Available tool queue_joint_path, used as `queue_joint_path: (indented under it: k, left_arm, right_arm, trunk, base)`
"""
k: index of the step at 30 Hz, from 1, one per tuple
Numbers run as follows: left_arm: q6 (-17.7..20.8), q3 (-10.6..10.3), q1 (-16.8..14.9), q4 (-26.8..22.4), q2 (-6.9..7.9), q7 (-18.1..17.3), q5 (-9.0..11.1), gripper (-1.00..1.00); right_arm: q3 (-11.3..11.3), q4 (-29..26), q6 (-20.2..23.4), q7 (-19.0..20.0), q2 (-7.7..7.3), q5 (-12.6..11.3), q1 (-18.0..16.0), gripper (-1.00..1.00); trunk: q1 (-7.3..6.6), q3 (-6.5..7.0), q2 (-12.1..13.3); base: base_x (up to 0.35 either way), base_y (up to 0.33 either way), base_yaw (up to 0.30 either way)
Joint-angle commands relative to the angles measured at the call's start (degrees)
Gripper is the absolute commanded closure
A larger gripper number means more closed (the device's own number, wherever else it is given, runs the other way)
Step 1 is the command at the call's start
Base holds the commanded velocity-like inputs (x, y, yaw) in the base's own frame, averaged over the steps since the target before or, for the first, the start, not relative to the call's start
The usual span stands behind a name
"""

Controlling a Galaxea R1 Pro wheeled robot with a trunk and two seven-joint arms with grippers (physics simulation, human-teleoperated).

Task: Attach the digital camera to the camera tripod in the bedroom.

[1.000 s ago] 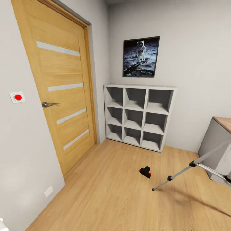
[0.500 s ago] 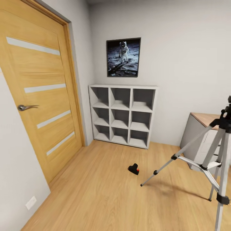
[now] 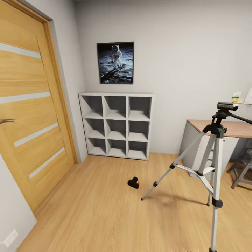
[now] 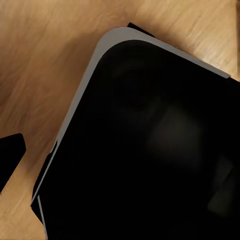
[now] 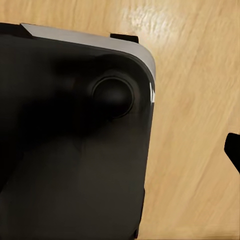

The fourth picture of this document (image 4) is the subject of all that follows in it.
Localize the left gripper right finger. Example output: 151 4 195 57
224 132 240 173

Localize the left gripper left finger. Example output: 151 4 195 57
0 133 26 193

